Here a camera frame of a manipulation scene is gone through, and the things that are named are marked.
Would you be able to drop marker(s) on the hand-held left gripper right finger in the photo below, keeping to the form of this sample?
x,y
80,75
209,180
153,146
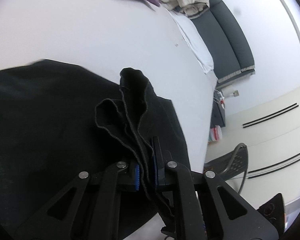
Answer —
x,y
154,172

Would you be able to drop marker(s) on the grey mesh chair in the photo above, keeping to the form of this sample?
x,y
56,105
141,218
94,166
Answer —
x,y
236,160

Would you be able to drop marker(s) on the grey nightstand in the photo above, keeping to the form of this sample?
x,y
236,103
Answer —
x,y
220,115

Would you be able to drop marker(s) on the grey sofa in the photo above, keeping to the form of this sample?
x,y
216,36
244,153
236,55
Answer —
x,y
227,35

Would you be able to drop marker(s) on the striped colourful container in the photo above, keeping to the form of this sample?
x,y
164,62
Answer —
x,y
215,134

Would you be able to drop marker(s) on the wall outlet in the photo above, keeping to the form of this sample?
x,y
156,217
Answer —
x,y
236,93

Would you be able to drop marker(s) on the black rail strip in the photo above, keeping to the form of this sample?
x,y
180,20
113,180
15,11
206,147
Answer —
x,y
280,163
270,116

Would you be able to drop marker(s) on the black patterned object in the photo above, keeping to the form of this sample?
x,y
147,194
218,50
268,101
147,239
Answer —
x,y
272,210

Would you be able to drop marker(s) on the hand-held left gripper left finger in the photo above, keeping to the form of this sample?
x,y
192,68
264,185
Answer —
x,y
137,177

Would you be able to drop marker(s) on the black pants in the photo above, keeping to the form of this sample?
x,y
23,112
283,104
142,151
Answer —
x,y
52,130

